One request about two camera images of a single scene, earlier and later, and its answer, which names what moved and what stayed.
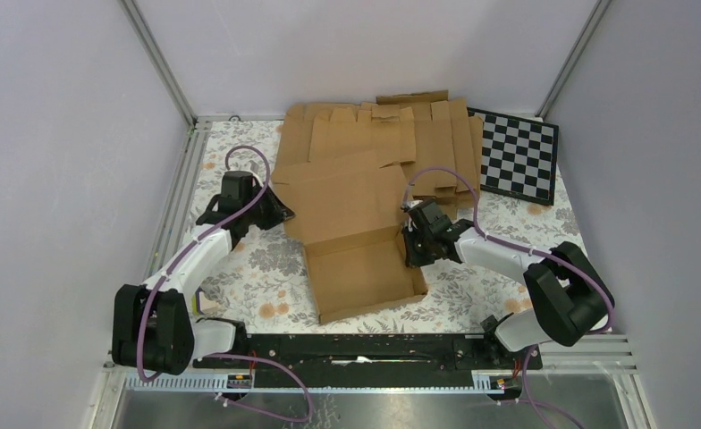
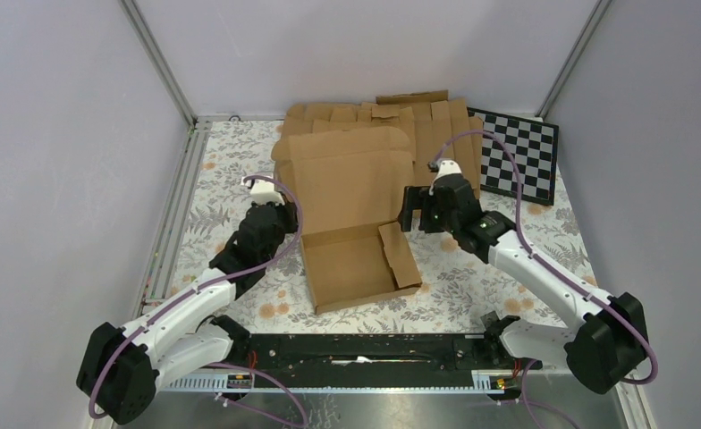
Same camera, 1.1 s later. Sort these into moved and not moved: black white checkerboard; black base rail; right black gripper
Moved: right black gripper
Not moved: black white checkerboard; black base rail
